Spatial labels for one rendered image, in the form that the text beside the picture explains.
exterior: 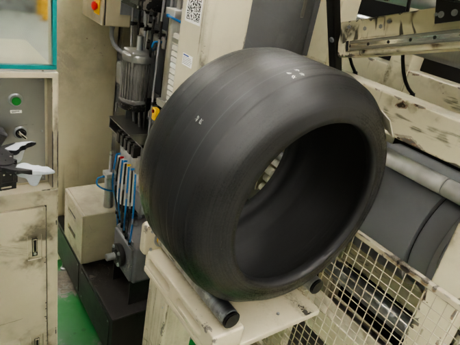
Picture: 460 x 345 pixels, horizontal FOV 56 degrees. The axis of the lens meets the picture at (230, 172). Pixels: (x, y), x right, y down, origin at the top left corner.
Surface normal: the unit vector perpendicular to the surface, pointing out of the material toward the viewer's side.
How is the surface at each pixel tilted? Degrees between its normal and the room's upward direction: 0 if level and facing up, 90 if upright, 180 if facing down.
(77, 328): 0
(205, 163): 66
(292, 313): 0
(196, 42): 90
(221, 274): 95
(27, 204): 90
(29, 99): 90
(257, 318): 0
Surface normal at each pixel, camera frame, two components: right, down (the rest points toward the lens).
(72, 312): 0.18, -0.89
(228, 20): 0.56, 0.45
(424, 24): -0.81, 0.12
